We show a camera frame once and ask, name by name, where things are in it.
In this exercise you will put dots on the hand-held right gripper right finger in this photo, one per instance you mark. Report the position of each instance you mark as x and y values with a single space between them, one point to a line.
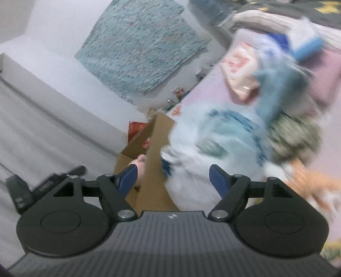
218 178

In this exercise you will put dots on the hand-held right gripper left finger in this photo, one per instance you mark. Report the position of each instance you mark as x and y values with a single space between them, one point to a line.
128 178

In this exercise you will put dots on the brown cardboard box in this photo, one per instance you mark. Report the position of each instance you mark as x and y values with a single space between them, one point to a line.
157 159

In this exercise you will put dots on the pink red-printed soft packet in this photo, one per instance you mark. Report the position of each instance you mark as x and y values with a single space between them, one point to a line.
239 69

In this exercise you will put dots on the pink plush toy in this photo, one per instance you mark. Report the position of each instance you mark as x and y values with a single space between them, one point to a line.
140 167

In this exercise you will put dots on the white blue-printed plastic bag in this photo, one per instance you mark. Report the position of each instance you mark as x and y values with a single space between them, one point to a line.
191 165

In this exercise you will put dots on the red snack bag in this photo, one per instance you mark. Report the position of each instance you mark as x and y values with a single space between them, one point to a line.
135 130

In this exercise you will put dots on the grey curtain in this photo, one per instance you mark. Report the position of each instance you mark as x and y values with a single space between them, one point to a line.
40 127

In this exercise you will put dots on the olive patterned cloth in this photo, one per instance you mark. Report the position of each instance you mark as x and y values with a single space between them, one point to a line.
293 135

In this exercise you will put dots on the cluster of colourful small containers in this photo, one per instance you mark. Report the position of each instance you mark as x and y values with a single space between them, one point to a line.
175 98

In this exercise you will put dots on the orange plush toy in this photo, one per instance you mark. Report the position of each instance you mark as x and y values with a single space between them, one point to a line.
314 181

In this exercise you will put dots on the blue-grey plush cloth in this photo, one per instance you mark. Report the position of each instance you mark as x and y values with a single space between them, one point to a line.
277 88

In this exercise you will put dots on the pink folded cloth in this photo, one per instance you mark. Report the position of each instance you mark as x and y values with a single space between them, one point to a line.
325 80

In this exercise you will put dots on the white and blue packet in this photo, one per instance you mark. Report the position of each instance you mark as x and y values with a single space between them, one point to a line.
303 40

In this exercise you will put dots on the grey striped blanket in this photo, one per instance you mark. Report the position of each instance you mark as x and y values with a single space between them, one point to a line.
266 20

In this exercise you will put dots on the dark yellow-printed blanket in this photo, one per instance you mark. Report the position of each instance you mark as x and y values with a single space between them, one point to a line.
306 9

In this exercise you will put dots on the teal textured wall hanging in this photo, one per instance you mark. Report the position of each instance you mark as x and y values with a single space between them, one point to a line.
138 45

